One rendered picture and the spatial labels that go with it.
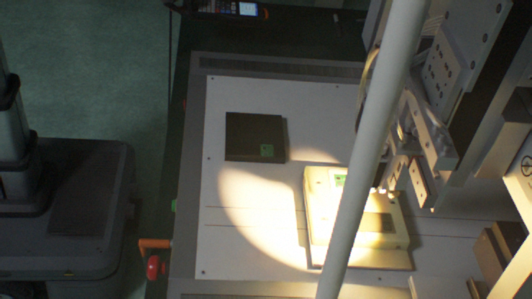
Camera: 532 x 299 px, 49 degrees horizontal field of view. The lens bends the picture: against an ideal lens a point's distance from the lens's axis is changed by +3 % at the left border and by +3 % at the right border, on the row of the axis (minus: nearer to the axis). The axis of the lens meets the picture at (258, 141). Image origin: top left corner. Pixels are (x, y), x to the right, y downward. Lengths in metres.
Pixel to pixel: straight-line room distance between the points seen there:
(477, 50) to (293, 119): 0.61
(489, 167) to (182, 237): 0.49
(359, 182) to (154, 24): 2.63
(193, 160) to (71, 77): 1.70
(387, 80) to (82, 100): 2.22
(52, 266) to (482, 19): 1.35
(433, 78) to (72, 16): 2.59
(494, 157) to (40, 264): 1.28
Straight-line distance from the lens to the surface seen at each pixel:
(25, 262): 1.74
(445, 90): 0.69
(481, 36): 0.65
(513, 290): 0.80
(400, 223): 1.01
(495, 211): 1.16
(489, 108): 0.73
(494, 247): 0.94
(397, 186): 0.81
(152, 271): 0.95
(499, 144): 0.75
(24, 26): 3.10
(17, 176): 1.75
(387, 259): 0.98
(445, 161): 0.66
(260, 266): 0.94
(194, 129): 1.15
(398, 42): 0.43
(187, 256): 0.95
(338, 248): 0.59
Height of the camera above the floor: 1.62
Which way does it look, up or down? 42 degrees down
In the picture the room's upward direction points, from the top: 8 degrees clockwise
